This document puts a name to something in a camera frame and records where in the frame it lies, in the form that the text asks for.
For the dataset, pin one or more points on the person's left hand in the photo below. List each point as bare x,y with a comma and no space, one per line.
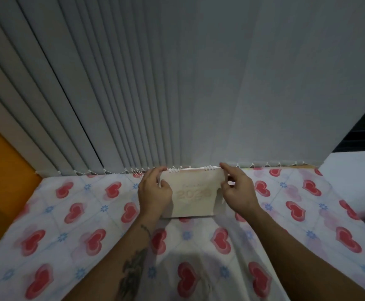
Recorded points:
152,194

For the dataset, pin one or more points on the person's right hand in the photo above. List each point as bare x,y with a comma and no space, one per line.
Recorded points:
239,192

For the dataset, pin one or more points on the person's left thumb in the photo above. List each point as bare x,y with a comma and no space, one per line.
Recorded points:
166,186

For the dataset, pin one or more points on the person's right thumb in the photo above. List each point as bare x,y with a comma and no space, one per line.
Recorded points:
225,184

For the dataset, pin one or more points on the beige spiral desk calendar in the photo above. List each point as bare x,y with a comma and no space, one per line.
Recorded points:
191,194

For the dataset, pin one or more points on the person's left forearm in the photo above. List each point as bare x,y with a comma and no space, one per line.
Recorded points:
119,263

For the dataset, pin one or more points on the person's right forearm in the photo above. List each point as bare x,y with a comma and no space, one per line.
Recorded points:
298,257

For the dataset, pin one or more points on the white heart print sheet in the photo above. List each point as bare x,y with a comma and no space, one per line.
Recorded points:
182,241

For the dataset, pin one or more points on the grey vertical window blinds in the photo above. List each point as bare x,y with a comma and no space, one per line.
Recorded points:
170,81

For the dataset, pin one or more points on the white pillow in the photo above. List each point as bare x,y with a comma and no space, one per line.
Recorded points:
355,181

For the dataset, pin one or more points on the orange cabinet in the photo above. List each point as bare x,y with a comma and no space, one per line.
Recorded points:
3,181

